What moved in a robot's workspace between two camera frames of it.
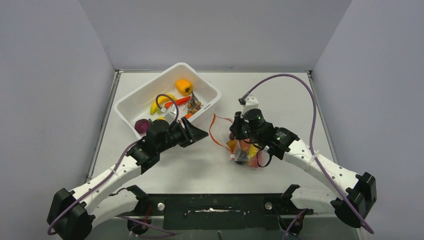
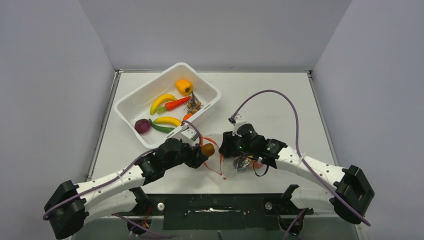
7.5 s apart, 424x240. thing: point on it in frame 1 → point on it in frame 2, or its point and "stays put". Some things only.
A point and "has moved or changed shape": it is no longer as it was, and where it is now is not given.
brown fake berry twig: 193,106 stays put
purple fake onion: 141,125 stays put
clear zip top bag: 243,152 has moved or changed shape
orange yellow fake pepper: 184,86 stays put
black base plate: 219,212 stays put
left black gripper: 194,134 → 196,156
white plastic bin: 181,91 stays put
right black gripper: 235,128 → 228,148
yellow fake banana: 155,109 stays put
